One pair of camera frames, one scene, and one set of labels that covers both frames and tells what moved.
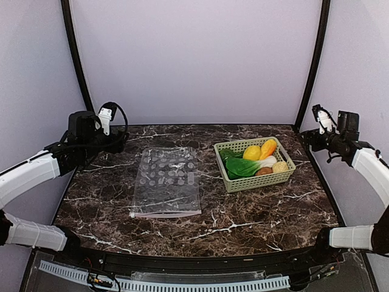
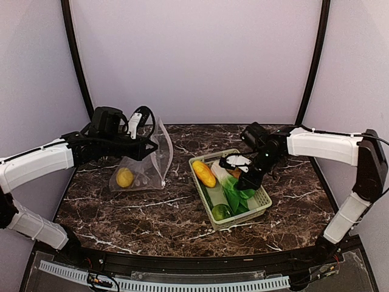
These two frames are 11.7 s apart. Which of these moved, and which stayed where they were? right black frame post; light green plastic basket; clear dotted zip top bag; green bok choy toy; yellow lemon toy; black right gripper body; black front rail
Moved: black right gripper body; clear dotted zip top bag; green bok choy toy; yellow lemon toy; light green plastic basket
Stayed: black front rail; right black frame post
